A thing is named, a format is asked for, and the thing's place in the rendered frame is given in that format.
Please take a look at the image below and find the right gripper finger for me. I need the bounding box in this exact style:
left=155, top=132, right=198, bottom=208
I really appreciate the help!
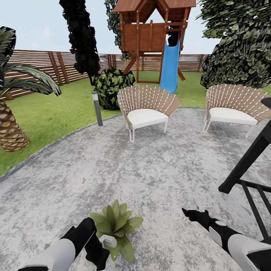
left=182, top=208, right=189, bottom=217

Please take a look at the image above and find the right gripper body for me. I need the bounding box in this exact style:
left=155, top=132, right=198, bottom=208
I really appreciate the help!
left=186, top=209, right=209, bottom=225

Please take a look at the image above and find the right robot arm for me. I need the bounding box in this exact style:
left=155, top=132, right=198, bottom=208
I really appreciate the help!
left=182, top=202, right=271, bottom=271

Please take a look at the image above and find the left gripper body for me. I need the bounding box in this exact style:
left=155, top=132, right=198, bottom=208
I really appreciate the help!
left=85, top=240, right=110, bottom=267

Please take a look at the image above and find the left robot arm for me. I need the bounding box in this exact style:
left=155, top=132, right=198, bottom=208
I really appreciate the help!
left=18, top=218, right=117, bottom=271

